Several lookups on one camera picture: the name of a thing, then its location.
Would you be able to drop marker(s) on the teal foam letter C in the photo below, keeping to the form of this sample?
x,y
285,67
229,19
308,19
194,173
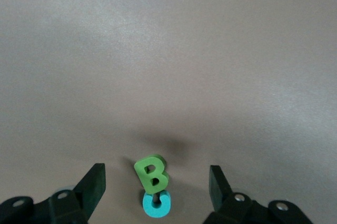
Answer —
x,y
151,209

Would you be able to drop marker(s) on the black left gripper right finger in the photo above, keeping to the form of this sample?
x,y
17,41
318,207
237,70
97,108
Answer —
x,y
237,209

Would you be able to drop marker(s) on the green foam letter B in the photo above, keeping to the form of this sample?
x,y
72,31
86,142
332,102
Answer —
x,y
143,179

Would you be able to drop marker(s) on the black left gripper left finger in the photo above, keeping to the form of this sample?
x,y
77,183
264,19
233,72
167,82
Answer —
x,y
76,205

